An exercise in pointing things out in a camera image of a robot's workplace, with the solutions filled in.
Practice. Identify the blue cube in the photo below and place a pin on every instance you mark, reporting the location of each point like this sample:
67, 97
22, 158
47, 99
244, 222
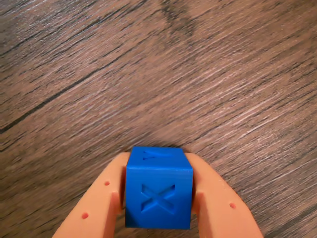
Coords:
158, 188

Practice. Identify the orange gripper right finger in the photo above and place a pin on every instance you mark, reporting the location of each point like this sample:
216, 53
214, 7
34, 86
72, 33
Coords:
220, 210

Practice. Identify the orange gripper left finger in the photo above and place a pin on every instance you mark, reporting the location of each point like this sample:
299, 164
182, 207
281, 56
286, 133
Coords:
99, 205

